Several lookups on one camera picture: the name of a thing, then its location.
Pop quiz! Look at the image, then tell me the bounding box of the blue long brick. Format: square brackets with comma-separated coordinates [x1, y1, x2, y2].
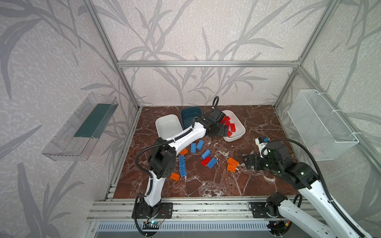
[179, 164, 187, 177]
[179, 155, 185, 166]

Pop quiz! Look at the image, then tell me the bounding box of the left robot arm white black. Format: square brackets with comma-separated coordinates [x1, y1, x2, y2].
[135, 96, 228, 212]

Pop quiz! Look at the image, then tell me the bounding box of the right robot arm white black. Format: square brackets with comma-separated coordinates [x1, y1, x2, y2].
[242, 136, 371, 238]

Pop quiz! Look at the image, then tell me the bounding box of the orange brick right lower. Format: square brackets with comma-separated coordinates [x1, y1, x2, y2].
[226, 164, 237, 173]

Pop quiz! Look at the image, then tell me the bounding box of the orange brick right upper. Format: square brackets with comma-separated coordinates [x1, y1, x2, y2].
[228, 158, 240, 167]

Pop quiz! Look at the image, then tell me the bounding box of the teal plastic bin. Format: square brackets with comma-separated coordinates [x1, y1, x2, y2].
[180, 107, 202, 130]

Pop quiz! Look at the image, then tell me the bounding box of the right white plastic bin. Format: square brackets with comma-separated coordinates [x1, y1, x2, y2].
[223, 110, 246, 142]

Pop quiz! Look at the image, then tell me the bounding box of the white plastic bin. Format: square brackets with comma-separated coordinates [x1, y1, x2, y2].
[223, 110, 246, 142]
[155, 114, 183, 139]

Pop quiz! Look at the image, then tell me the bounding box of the orange brick small square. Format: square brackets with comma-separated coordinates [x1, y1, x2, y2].
[180, 148, 188, 156]

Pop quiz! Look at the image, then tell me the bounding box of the left white plastic bin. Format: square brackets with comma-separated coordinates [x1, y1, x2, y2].
[155, 114, 183, 139]

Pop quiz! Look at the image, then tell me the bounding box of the orange brick front left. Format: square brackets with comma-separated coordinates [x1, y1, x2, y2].
[170, 173, 181, 181]

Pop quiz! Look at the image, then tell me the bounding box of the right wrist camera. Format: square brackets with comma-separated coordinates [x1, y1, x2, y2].
[255, 136, 269, 157]

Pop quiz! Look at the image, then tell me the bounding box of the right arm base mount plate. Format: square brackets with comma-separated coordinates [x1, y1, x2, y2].
[248, 202, 271, 218]

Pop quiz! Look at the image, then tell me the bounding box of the white wire mesh basket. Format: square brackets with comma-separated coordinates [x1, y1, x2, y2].
[288, 89, 359, 161]

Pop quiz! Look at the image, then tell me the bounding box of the right controller board with wires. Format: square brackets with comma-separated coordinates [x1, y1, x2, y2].
[267, 221, 292, 234]

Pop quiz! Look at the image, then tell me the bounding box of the controller board with wires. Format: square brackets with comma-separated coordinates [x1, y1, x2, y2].
[267, 221, 292, 234]
[142, 219, 165, 231]

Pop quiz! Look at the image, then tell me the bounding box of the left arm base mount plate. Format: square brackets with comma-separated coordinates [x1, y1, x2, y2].
[132, 201, 173, 219]

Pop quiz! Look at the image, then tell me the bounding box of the left controller board with wires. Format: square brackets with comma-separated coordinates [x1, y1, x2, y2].
[142, 219, 165, 231]

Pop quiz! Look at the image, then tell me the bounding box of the aluminium front rail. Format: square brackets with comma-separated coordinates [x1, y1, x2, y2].
[86, 196, 337, 222]

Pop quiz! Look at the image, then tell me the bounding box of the clear plastic wall tray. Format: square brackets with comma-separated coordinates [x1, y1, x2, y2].
[42, 93, 119, 162]

